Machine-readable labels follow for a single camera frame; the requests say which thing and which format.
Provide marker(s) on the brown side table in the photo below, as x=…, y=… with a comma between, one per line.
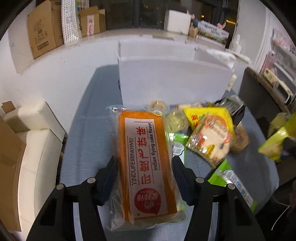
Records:
x=259, y=96

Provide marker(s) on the perforated white panel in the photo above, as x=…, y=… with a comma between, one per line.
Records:
x=69, y=22

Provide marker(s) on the white plastic bottle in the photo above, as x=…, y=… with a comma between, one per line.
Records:
x=234, y=44

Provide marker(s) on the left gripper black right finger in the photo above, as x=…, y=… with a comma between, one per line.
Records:
x=185, y=178

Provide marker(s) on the cream green chip bag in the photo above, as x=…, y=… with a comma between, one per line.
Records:
x=280, y=143

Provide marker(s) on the black grey snack bag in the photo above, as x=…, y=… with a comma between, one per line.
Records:
x=235, y=106

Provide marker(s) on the small open cardboard box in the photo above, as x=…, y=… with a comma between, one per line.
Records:
x=92, y=21

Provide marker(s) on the cream white sofa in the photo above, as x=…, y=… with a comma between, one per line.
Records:
x=38, y=128

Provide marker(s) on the white open storage box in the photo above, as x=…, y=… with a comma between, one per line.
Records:
x=170, y=71

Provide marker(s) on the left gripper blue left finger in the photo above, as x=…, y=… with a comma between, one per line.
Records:
x=105, y=178

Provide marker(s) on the small round jelly cup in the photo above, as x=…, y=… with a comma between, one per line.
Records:
x=158, y=105

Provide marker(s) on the green long snack pack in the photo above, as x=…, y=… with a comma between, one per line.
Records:
x=224, y=175

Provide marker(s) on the long printed gift box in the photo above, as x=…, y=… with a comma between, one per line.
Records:
x=212, y=32

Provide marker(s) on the round yellow noodle cake pack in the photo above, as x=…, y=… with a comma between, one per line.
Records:
x=241, y=139

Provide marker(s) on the small white orange snack bag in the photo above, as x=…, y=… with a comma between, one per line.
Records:
x=212, y=138

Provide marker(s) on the large brown cardboard box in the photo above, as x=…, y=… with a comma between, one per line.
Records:
x=45, y=28

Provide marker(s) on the orange Indian flying cake pack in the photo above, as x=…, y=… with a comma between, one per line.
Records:
x=145, y=194

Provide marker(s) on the white foam box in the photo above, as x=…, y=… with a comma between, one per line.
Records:
x=177, y=22

